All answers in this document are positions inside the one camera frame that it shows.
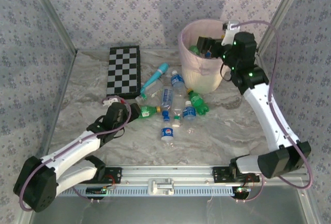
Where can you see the green bottle white label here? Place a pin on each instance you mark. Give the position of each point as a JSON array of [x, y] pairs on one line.
[[148, 112]]

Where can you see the green bottle yellow cap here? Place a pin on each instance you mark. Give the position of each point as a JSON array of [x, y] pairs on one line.
[[194, 50], [197, 102]]

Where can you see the blue Pepsi label bottle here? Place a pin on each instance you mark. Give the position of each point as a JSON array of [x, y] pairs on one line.
[[167, 134]]

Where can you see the clear bottle pale blue label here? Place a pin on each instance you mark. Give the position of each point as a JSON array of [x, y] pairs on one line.
[[167, 98]]

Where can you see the small blue label bottle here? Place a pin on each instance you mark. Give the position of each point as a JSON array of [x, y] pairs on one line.
[[189, 112]]

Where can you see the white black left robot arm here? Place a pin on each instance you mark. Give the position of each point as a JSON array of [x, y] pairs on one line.
[[72, 149]]

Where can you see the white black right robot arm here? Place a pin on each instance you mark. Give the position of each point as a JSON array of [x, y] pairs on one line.
[[271, 120]]

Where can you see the white ribbed plastic bin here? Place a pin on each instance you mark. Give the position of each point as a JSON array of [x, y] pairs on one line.
[[204, 83]]

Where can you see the pink waste bin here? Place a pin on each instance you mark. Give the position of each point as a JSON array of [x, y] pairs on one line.
[[191, 32]]

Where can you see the black grey chessboard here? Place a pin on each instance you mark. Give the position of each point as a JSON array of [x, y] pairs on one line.
[[124, 71]]

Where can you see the teal marker pen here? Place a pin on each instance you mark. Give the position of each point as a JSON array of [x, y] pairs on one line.
[[155, 77]]

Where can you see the small circuit board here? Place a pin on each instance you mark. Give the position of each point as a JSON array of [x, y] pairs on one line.
[[97, 191], [241, 190]]

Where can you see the grey metal latch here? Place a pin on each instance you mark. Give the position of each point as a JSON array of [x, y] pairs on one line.
[[160, 186]]

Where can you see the grey metal panel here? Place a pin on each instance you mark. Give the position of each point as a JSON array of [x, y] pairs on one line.
[[168, 211]]

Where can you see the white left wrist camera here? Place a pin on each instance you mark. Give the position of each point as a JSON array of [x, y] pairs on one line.
[[110, 101]]

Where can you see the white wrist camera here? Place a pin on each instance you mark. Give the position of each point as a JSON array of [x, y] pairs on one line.
[[110, 101], [228, 33]]

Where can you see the aluminium frame side rail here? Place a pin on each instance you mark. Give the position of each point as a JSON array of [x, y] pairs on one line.
[[63, 92], [261, 61]]

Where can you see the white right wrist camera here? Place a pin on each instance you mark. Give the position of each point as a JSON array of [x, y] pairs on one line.
[[228, 33]]

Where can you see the aluminium frame post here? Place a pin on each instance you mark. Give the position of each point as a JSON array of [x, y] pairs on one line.
[[55, 14], [279, 14]]

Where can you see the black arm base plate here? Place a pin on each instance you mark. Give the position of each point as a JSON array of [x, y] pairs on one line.
[[116, 175], [219, 175]]

